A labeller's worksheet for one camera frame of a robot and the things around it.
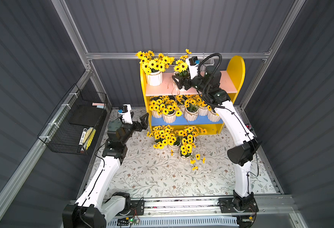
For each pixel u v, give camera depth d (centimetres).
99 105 84
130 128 64
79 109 81
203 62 57
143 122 66
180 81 67
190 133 88
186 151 81
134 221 70
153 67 63
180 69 62
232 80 79
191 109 89
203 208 74
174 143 89
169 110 81
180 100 88
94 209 39
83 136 70
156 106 83
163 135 85
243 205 65
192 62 59
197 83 64
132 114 75
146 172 87
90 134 71
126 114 62
